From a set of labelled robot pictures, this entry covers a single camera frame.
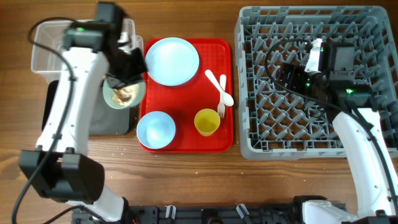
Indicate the clear plastic waste bin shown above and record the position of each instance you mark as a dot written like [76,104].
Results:
[50,34]

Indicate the rice and nutshell leftovers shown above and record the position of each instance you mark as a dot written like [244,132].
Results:
[125,95]

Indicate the black waste tray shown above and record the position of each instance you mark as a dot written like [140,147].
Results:
[105,119]

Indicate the green bowl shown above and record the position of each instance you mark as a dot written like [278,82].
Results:
[108,94]

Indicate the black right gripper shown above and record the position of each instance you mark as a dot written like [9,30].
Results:
[296,72]

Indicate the white plastic spoon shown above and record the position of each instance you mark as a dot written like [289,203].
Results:
[227,98]

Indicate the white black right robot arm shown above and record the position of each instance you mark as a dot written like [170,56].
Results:
[329,80]

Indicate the light blue small bowl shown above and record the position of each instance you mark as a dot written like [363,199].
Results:
[155,130]

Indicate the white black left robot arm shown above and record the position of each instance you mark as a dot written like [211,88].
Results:
[59,167]

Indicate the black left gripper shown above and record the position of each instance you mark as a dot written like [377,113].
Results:
[138,76]

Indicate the red serving tray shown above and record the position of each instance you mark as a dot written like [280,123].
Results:
[183,102]

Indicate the yellow cup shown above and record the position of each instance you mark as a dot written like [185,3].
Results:
[207,121]

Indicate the light blue plate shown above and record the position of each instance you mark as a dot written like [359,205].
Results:
[172,61]

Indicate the grey dishwasher rack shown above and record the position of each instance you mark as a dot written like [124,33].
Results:
[277,125]

